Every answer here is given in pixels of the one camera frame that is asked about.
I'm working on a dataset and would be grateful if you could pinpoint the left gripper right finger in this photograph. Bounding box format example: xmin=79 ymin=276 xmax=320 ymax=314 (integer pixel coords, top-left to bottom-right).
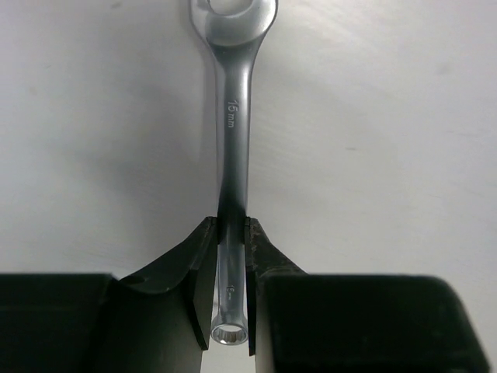
xmin=245 ymin=218 xmax=491 ymax=372

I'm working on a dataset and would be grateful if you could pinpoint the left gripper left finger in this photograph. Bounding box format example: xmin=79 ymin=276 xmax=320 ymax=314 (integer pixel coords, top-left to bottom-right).
xmin=1 ymin=217 xmax=217 ymax=372

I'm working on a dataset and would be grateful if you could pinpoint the small silver wrench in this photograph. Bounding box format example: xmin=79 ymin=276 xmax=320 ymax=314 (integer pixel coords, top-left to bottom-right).
xmin=189 ymin=1 xmax=278 ymax=346

